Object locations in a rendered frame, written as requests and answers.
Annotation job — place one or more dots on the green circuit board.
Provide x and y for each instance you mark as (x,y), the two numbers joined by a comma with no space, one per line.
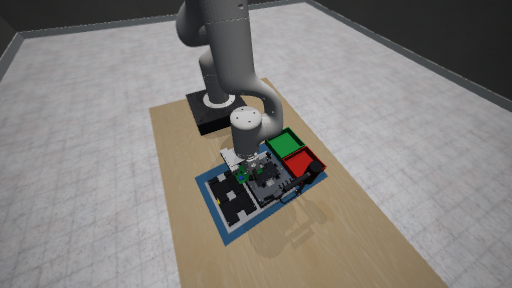
(242,175)

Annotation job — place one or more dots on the green open-top bin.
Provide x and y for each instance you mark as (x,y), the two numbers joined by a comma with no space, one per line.
(284,144)

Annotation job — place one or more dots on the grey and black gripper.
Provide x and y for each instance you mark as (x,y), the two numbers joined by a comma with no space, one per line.
(251,165)

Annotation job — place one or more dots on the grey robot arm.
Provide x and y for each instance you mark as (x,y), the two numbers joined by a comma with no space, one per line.
(227,68)

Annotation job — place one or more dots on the red bin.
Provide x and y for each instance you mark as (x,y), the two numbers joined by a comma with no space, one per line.
(297,162)

